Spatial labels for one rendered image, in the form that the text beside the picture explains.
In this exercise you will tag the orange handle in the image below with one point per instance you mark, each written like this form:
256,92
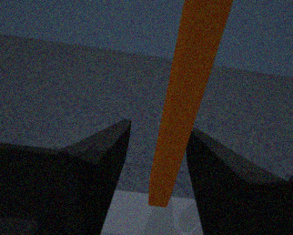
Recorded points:
201,27

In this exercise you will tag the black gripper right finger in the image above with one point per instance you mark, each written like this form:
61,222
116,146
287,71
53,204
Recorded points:
235,196

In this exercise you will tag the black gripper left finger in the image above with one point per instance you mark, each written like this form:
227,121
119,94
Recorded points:
71,188

